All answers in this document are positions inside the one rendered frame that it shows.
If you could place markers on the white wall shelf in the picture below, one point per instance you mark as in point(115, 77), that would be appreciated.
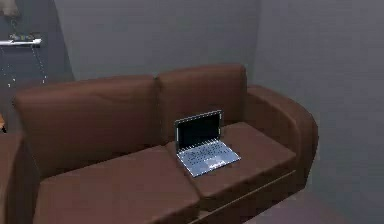
point(20, 42)

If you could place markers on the brown leather sofa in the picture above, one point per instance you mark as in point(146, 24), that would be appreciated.
point(106, 133)

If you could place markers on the beige hanging lamp shade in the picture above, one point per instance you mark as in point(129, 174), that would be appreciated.
point(9, 7)

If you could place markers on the silver open laptop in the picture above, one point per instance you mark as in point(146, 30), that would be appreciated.
point(206, 156)

